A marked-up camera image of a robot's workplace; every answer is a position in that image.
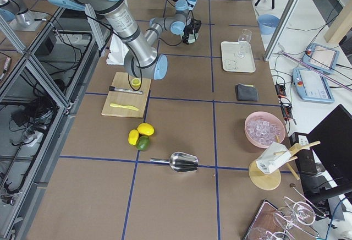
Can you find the yellow lemon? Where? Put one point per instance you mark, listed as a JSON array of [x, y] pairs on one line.
[[145, 129], [133, 137]]

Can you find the wooden stand with box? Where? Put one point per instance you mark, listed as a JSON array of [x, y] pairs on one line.
[[264, 171]]

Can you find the black power strip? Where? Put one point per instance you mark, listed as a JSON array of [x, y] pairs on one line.
[[284, 102]]

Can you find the wooden cutting board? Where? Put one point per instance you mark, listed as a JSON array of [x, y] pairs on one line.
[[125, 98]]

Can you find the cream bear tray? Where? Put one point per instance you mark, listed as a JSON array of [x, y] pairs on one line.
[[232, 64]]

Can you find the green lime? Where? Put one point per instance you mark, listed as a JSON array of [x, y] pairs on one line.
[[143, 143]]

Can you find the upper teach pendant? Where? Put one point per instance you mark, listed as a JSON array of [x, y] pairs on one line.
[[321, 58]]

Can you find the lower teach pendant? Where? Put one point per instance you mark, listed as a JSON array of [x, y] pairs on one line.
[[311, 86]]

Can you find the lemon half slice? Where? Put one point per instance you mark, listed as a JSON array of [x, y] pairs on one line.
[[136, 82]]

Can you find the clear wine glass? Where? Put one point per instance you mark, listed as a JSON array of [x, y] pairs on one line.
[[243, 40]]

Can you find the teach pendant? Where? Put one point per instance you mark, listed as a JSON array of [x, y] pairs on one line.
[[311, 86], [321, 58]]

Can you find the green bowl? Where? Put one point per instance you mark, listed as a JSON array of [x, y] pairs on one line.
[[189, 39]]

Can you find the tray with glasses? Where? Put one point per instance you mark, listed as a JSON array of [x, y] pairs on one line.
[[293, 220]]

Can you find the yellow plastic knife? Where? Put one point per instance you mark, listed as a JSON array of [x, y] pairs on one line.
[[128, 107]]

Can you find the light blue bucket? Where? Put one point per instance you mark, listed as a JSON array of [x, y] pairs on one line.
[[267, 23]]

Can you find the pink bowl of ice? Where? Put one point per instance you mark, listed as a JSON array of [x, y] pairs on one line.
[[263, 128]]

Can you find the steel muddler bar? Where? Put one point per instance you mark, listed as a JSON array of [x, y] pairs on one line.
[[130, 91]]

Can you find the aluminium frame post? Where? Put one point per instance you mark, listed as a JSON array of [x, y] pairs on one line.
[[288, 11]]

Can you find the black monitor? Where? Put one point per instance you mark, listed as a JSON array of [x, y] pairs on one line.
[[334, 153]]

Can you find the light blue cup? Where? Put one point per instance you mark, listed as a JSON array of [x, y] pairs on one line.
[[191, 4]]

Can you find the metal ice scoop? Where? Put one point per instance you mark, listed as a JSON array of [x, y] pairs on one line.
[[180, 162]]

